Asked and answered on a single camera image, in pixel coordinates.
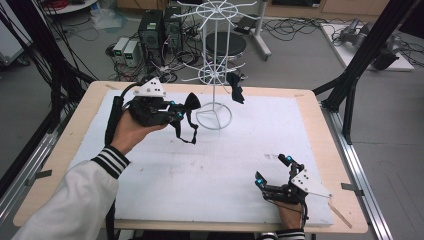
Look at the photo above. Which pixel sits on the round white table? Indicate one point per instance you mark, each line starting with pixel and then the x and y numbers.
pixel 70 6

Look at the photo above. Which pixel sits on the person's right hand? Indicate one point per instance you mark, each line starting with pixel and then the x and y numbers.
pixel 290 216

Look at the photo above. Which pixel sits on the clear plastic bag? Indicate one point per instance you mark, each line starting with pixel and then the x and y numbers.
pixel 108 18

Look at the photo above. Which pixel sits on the metal table clamp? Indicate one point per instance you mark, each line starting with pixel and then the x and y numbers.
pixel 351 189
pixel 40 175

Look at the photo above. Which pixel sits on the white power supply unit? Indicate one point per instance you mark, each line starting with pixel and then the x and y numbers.
pixel 131 53
pixel 120 46

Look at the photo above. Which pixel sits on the aluminium rail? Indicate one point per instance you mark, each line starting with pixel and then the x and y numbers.
pixel 30 160
pixel 360 160

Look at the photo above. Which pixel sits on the white foam mat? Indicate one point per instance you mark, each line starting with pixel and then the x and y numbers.
pixel 216 166

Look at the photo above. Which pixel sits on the wooden stick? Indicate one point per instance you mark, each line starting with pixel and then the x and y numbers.
pixel 340 215

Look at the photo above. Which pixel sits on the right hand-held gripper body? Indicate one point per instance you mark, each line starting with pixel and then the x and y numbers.
pixel 310 186

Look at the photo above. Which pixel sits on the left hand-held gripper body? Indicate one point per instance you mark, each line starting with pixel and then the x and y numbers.
pixel 148 110

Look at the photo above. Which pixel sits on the black computer tower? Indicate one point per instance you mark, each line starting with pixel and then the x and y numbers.
pixel 150 33
pixel 172 30

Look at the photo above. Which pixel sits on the black bow tie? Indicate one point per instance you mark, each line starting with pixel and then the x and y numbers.
pixel 236 88
pixel 191 103

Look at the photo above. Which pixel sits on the person's left hand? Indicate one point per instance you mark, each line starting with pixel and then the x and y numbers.
pixel 131 133

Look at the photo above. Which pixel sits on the black round stool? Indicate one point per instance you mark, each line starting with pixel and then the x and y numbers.
pixel 230 45

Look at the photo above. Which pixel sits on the black frame post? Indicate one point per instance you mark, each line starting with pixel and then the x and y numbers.
pixel 363 56
pixel 50 60

